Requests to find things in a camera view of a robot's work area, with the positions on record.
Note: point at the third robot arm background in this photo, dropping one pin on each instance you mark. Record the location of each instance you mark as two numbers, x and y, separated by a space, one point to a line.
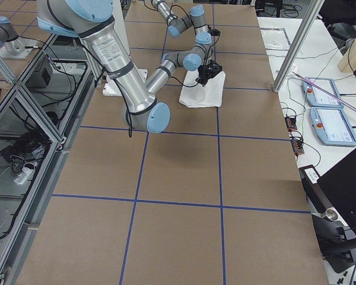
12 46

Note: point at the orange circuit board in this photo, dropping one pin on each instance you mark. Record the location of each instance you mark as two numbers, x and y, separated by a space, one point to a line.
291 123

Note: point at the blue teach pendant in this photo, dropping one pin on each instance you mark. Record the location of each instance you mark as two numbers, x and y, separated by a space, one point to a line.
332 127
318 98

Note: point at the aluminium frame post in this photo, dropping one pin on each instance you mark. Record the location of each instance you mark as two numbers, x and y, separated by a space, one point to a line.
299 38

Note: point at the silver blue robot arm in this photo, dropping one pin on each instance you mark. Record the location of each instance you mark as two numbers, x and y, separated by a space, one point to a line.
93 22
181 17

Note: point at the white long-sleeve printed shirt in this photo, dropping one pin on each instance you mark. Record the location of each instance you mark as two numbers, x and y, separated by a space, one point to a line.
210 95

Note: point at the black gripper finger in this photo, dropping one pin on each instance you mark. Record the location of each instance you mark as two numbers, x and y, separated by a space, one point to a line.
202 81

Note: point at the lower blue teach pendant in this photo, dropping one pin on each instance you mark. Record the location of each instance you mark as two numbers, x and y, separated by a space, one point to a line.
332 127

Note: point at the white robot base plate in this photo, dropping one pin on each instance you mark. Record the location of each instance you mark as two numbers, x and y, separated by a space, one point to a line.
122 72

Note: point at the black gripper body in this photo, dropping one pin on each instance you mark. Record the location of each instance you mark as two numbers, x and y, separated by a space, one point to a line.
205 72
215 31

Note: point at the clear plastic bag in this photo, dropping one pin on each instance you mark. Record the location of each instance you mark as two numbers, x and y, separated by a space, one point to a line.
275 38

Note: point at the upper blue teach pendant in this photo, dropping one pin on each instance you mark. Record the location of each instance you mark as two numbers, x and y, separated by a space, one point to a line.
318 98

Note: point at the black laptop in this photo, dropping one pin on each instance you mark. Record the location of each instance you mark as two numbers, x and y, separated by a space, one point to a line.
333 197

